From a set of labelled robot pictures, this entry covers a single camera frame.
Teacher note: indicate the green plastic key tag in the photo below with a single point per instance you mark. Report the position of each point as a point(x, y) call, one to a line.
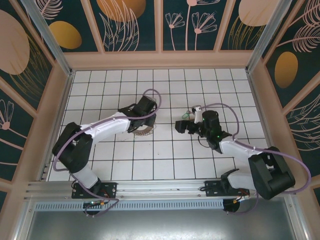
point(185, 115)

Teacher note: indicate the large grey metal keyring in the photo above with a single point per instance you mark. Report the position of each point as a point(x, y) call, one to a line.
point(145, 132)

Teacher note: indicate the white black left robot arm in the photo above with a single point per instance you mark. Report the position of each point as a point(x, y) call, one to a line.
point(110, 126)

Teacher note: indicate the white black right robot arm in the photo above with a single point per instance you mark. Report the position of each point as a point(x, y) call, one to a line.
point(237, 150)

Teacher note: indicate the grey metal sheet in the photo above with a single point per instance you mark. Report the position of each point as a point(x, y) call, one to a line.
point(160, 225)

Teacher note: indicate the aluminium mounting rail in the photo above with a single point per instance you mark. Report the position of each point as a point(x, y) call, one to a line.
point(160, 187)

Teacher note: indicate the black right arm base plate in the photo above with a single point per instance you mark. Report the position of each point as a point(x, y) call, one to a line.
point(212, 187)

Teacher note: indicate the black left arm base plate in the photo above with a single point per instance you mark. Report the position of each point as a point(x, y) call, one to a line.
point(111, 187)

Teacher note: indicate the aluminium frame post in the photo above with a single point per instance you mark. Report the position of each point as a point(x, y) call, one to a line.
point(270, 32)
point(47, 32)

